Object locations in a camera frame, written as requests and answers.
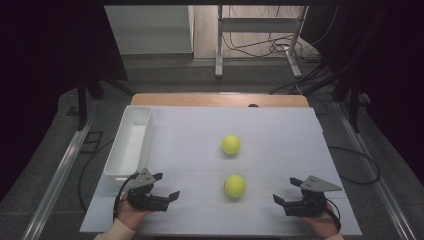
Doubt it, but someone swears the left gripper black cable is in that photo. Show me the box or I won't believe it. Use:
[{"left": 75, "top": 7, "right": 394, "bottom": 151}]
[{"left": 112, "top": 171, "right": 140, "bottom": 223}]

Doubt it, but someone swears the wooden table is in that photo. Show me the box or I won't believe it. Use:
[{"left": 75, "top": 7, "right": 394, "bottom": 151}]
[{"left": 129, "top": 92, "right": 311, "bottom": 109}]

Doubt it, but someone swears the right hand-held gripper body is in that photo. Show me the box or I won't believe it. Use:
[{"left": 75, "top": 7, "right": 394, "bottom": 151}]
[{"left": 282, "top": 175, "right": 344, "bottom": 218}]

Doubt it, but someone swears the aluminium floor rail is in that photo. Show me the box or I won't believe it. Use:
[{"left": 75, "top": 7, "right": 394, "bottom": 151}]
[
  {"left": 21, "top": 119, "right": 95, "bottom": 240},
  {"left": 334, "top": 101, "right": 418, "bottom": 240}
]

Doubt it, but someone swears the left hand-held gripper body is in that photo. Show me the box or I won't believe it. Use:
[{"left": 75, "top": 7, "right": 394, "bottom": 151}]
[{"left": 126, "top": 167, "right": 171, "bottom": 213}]

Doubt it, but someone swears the black looped floor cable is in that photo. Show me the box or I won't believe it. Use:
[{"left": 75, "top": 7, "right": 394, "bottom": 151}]
[{"left": 327, "top": 145, "right": 382, "bottom": 186}]

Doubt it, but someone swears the white metal stand frame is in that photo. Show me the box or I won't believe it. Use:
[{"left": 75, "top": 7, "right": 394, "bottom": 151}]
[{"left": 214, "top": 4, "right": 310, "bottom": 80}]

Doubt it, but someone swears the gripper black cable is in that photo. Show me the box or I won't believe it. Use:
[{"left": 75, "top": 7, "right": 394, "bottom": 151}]
[
  {"left": 324, "top": 197, "right": 343, "bottom": 233},
  {"left": 112, "top": 171, "right": 140, "bottom": 223}
]

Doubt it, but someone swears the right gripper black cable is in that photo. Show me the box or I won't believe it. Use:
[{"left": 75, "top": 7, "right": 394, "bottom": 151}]
[{"left": 324, "top": 197, "right": 343, "bottom": 233}]

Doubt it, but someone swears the black square floor bracket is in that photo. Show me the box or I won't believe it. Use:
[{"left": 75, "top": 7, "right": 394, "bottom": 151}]
[{"left": 79, "top": 130, "right": 104, "bottom": 155}]

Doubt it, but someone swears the white table mat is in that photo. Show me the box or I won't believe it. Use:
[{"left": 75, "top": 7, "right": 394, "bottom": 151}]
[{"left": 79, "top": 105, "right": 363, "bottom": 237}]

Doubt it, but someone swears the person's left hand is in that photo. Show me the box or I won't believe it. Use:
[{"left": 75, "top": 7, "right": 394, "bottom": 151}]
[{"left": 116, "top": 194, "right": 155, "bottom": 231}]

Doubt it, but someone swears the white cabinet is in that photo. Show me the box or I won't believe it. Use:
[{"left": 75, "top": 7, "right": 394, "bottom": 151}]
[{"left": 103, "top": 4, "right": 195, "bottom": 56}]

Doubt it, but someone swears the white rectangular plastic bin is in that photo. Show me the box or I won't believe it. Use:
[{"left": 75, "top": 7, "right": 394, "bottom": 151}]
[{"left": 103, "top": 105, "right": 156, "bottom": 179}]

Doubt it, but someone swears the black curved floor cable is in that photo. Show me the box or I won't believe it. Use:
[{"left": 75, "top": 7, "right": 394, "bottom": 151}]
[{"left": 77, "top": 137, "right": 116, "bottom": 213}]

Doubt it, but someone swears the person's right hand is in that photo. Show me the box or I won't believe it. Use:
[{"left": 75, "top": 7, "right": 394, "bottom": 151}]
[{"left": 297, "top": 202, "right": 341, "bottom": 240}]

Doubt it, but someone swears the black tripod stand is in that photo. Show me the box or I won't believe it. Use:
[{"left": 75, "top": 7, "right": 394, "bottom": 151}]
[
  {"left": 65, "top": 74, "right": 135, "bottom": 132},
  {"left": 299, "top": 63, "right": 372, "bottom": 135}
]

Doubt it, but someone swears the yellow-green tennis ball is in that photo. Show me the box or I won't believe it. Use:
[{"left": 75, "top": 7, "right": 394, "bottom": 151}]
[
  {"left": 221, "top": 134, "right": 242, "bottom": 156},
  {"left": 223, "top": 173, "right": 248, "bottom": 199}
]

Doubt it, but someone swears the tangle of floor cables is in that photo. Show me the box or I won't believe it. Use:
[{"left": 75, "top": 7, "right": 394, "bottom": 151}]
[{"left": 222, "top": 4, "right": 339, "bottom": 65}]

